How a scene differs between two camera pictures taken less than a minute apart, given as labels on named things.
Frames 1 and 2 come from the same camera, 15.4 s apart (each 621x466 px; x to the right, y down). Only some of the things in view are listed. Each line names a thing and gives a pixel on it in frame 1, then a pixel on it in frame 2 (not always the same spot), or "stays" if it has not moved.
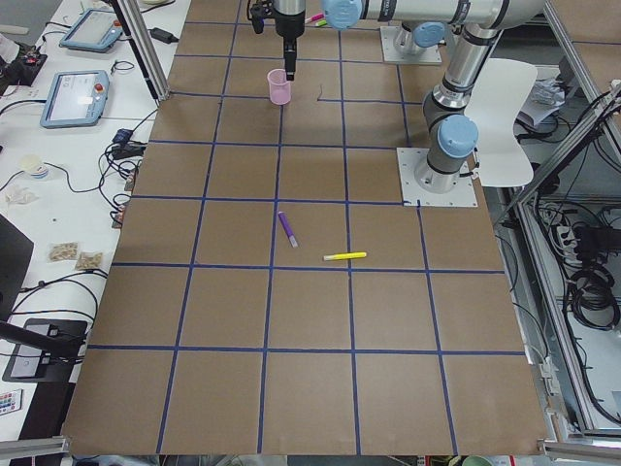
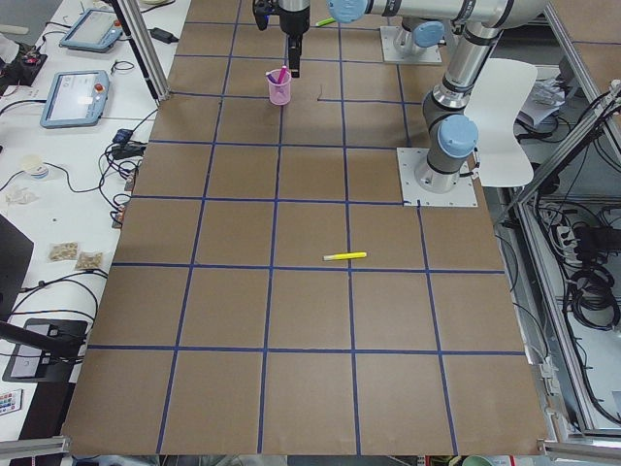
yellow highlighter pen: (342, 256) stays
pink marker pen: (314, 17) -> (281, 74)
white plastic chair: (493, 106) stays
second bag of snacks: (89, 261) stays
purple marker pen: (288, 229) -> (272, 78)
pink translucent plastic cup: (279, 86) stays
